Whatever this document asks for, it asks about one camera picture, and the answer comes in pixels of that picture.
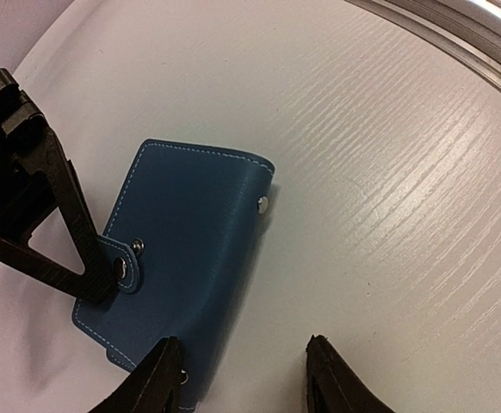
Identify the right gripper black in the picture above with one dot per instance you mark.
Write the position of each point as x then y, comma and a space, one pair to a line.
36, 179

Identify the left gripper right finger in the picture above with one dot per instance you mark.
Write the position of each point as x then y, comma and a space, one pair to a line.
332, 386

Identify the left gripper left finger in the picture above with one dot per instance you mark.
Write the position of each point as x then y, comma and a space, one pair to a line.
153, 386

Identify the blue leather card holder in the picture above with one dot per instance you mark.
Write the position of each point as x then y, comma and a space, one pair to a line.
185, 225

